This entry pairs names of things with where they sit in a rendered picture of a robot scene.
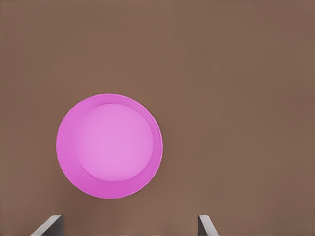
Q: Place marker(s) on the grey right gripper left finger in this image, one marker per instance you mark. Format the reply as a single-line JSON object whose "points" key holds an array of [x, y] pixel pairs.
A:
{"points": [[50, 227]]}

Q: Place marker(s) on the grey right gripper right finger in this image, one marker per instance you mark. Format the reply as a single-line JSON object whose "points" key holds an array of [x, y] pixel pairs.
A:
{"points": [[206, 227]]}

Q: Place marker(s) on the pink plate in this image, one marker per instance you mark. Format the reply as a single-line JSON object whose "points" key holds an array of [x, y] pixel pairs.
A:
{"points": [[113, 145]]}

